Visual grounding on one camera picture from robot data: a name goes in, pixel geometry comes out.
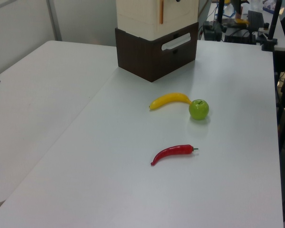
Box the green toy apple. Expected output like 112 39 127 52
188 99 210 121

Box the black electronic device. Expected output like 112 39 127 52
202 20 223 41

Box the cream plastic cabinet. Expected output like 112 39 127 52
115 0 200 41

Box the red toy chili pepper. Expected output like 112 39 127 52
150 144 200 167

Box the dark brown wooden box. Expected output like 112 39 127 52
114 21 200 83

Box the cream cabinet door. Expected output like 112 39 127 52
156 0 200 37

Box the thin black pole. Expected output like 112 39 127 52
216 0 226 25

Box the black pole with clamp base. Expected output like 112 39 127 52
261 0 283 51

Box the white box handle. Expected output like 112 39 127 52
161 32 191 51

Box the yellow toy banana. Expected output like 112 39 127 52
149 92 193 111

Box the dark grey panel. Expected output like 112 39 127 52
247 9 265 32

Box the flat black box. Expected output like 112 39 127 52
224 28 257 45

